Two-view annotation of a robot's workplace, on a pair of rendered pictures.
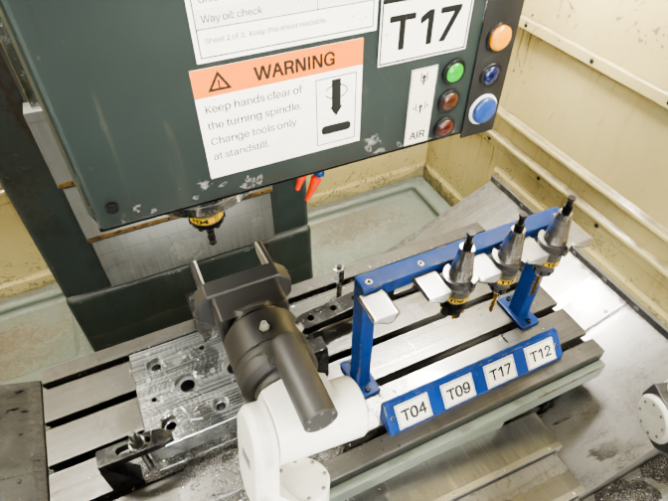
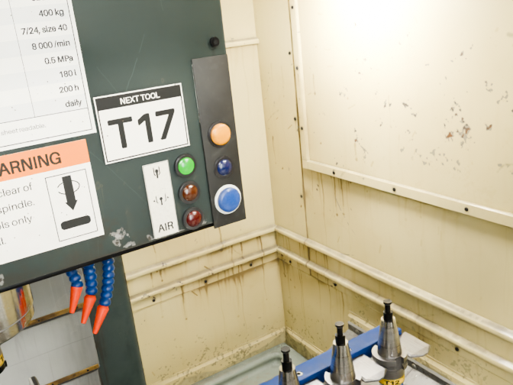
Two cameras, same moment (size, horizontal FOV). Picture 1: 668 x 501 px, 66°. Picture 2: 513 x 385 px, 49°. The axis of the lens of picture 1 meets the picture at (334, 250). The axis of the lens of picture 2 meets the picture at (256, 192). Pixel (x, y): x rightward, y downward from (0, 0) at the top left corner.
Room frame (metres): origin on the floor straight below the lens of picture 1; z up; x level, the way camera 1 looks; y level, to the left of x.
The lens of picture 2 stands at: (-0.13, -0.14, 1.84)
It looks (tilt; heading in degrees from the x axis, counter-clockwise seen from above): 18 degrees down; 354
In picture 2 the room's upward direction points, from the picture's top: 6 degrees counter-clockwise
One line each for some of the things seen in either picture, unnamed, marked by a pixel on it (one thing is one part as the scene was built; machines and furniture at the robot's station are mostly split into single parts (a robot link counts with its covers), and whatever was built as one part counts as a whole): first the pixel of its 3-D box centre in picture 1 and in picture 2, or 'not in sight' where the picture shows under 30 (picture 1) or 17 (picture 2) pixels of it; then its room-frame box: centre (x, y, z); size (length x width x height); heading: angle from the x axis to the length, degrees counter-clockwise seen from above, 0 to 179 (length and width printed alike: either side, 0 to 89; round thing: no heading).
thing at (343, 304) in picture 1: (344, 311); not in sight; (0.78, -0.02, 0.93); 0.26 x 0.05 x 0.06; 120
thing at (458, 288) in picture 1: (459, 277); not in sight; (0.63, -0.23, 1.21); 0.06 x 0.06 x 0.03
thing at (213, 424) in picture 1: (212, 380); not in sight; (0.57, 0.25, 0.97); 0.29 x 0.23 x 0.05; 115
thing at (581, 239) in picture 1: (574, 235); (411, 346); (0.75, -0.48, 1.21); 0.07 x 0.05 x 0.01; 25
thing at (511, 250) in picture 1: (513, 243); (341, 359); (0.68, -0.33, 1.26); 0.04 x 0.04 x 0.07
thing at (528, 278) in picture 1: (533, 271); not in sight; (0.80, -0.46, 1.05); 0.10 x 0.05 x 0.30; 25
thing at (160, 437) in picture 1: (138, 453); not in sight; (0.41, 0.36, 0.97); 0.13 x 0.03 x 0.15; 115
